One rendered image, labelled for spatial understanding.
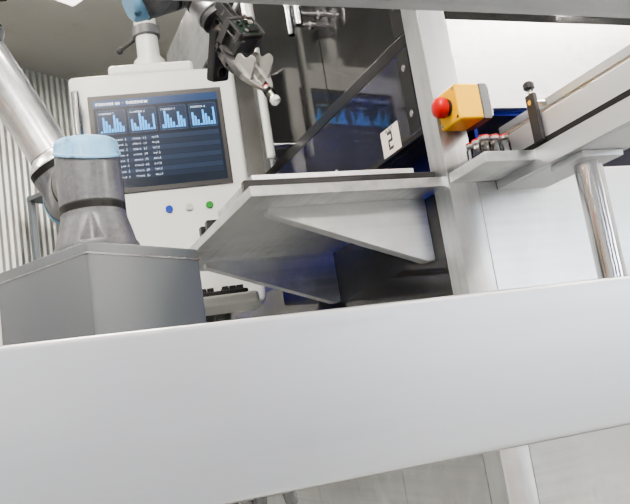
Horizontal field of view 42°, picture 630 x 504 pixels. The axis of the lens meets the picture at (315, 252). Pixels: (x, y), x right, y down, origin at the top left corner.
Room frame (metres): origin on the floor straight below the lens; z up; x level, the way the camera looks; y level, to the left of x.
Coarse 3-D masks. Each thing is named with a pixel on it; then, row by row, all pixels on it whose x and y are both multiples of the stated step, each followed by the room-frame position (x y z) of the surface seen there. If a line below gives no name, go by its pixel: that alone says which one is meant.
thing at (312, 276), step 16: (288, 256) 2.08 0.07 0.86; (304, 256) 2.10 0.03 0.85; (320, 256) 2.11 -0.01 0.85; (224, 272) 2.02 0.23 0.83; (240, 272) 2.03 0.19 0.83; (256, 272) 2.05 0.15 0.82; (272, 272) 2.06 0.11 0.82; (288, 272) 2.08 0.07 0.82; (304, 272) 2.09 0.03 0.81; (320, 272) 2.11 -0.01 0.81; (288, 288) 2.08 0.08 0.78; (304, 288) 2.09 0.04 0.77; (320, 288) 2.11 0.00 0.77; (336, 288) 2.13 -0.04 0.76
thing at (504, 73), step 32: (192, 32) 3.06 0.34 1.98; (448, 32) 1.60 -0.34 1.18; (480, 32) 1.63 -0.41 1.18; (512, 32) 1.66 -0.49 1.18; (544, 32) 1.69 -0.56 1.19; (576, 32) 1.73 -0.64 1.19; (608, 32) 1.76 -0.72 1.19; (384, 64) 1.73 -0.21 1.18; (480, 64) 1.62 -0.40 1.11; (512, 64) 1.66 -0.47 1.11; (544, 64) 1.69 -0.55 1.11; (576, 64) 1.72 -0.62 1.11; (256, 96) 2.50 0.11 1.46; (352, 96) 1.89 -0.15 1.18; (512, 96) 1.65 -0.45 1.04; (544, 96) 1.68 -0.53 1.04; (320, 128) 2.09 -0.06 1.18; (288, 160) 2.32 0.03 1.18; (384, 160) 1.80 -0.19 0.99
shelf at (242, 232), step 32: (256, 192) 1.44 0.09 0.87; (288, 192) 1.46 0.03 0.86; (320, 192) 1.49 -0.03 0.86; (352, 192) 1.52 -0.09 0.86; (384, 192) 1.56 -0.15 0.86; (416, 192) 1.60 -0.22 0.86; (224, 224) 1.62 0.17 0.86; (256, 224) 1.66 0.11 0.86; (224, 256) 1.95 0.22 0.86; (256, 256) 2.02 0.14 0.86
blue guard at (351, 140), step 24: (384, 72) 1.73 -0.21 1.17; (360, 96) 1.85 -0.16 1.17; (384, 96) 1.75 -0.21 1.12; (336, 120) 1.99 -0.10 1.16; (360, 120) 1.87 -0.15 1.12; (384, 120) 1.77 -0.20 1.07; (312, 144) 2.15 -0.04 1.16; (336, 144) 2.01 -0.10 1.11; (360, 144) 1.89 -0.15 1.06; (288, 168) 2.33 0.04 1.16; (312, 168) 2.17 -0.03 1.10; (336, 168) 2.03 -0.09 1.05; (360, 168) 1.91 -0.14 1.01
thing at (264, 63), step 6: (252, 54) 1.66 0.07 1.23; (258, 54) 1.65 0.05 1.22; (270, 54) 1.63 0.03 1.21; (258, 60) 1.66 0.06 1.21; (264, 60) 1.65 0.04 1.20; (270, 60) 1.64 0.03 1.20; (258, 66) 1.66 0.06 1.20; (264, 66) 1.65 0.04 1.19; (270, 66) 1.64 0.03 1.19; (258, 72) 1.66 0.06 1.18; (264, 72) 1.66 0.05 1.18; (258, 78) 1.66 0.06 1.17; (264, 78) 1.66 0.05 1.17; (270, 78) 1.66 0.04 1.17; (264, 84) 1.66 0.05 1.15; (270, 84) 1.65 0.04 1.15
